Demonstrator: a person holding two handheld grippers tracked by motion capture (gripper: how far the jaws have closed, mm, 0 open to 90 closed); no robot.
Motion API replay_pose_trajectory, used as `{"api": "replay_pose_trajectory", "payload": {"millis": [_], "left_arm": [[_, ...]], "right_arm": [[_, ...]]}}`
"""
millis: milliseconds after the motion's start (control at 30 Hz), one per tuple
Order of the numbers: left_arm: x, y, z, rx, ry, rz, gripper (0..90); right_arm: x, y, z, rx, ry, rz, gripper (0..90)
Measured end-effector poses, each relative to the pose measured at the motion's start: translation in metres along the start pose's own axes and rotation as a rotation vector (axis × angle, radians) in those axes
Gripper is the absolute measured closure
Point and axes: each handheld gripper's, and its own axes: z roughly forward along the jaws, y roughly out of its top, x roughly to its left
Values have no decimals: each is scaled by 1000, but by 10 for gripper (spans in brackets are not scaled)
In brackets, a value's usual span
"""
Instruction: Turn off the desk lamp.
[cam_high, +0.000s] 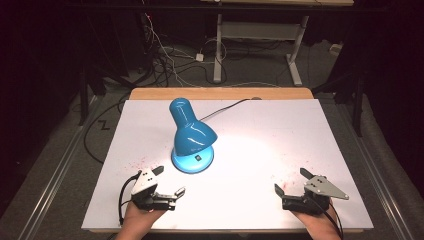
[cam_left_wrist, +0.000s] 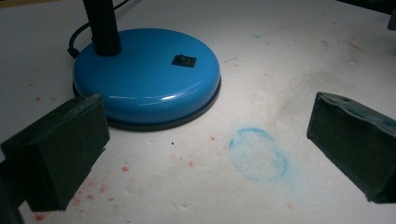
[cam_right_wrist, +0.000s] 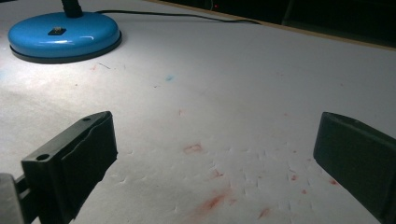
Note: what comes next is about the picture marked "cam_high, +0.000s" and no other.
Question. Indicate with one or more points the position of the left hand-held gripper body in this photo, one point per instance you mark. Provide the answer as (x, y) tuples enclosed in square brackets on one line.
[(146, 181)]

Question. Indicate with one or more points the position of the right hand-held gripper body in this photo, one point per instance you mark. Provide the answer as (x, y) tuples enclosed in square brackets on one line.
[(321, 188)]

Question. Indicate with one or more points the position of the blue desk lamp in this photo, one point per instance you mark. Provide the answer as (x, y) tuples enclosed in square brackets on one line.
[(191, 135)]

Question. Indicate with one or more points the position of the person's right hand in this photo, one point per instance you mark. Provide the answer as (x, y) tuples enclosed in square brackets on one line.
[(320, 223)]

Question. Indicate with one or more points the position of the person's left hand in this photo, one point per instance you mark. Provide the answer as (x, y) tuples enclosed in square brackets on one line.
[(138, 218)]

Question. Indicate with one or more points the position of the white table board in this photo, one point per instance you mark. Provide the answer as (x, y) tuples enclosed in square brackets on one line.
[(266, 150)]

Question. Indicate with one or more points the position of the wooden table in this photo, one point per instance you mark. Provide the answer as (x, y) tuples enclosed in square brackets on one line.
[(220, 93)]

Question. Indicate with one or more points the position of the white power adapter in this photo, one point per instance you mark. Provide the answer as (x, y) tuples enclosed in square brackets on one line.
[(199, 57)]

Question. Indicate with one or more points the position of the metal floor rail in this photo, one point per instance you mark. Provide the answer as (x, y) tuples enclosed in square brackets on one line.
[(376, 173), (63, 166)]

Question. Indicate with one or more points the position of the white metal frame desk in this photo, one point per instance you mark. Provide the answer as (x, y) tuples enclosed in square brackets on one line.
[(256, 30)]

